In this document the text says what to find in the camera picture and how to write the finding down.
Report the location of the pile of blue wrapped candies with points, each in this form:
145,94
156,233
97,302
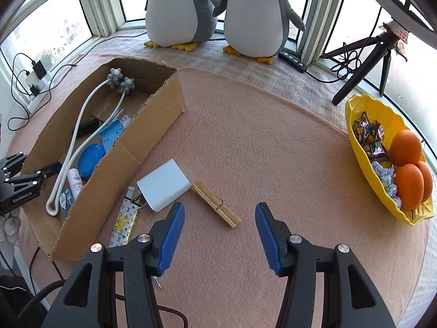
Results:
385,182

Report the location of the black tripod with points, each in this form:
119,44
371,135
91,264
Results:
385,54

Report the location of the blue round lid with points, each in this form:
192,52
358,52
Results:
90,160

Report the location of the checked beige cloth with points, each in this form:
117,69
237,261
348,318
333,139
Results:
211,59

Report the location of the black charger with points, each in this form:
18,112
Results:
38,68

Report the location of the yellow plastic bowl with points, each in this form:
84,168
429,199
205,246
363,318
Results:
358,150

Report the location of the black inline remote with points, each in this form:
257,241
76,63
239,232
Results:
292,60

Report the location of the white window frame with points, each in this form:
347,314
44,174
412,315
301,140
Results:
102,10

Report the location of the yellow printed pouch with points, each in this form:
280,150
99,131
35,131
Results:
124,227

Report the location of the grey knobbly ball massager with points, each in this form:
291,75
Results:
114,77

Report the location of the large plush penguin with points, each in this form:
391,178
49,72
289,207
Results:
177,6

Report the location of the white power strip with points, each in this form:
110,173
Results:
41,87

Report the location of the pile of dark wrapped candies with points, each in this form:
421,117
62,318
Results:
370,136

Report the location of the small black plug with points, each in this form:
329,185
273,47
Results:
34,90

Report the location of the white rectangular box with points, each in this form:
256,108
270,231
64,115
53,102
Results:
164,184

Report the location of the brown cardboard box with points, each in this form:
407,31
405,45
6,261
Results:
153,116

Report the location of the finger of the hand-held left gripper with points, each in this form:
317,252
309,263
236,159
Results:
12,164
47,170

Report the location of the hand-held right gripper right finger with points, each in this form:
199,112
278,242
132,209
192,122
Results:
268,235

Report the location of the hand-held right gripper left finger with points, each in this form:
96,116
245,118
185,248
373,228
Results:
172,239

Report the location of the person's left hand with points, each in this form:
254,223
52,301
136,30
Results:
7,227

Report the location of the blue plastic package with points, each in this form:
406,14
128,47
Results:
111,135

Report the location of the small plush penguin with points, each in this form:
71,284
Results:
252,17

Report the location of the white tube bottle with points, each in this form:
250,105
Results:
75,182

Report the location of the wooden clothespin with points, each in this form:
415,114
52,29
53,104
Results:
215,203

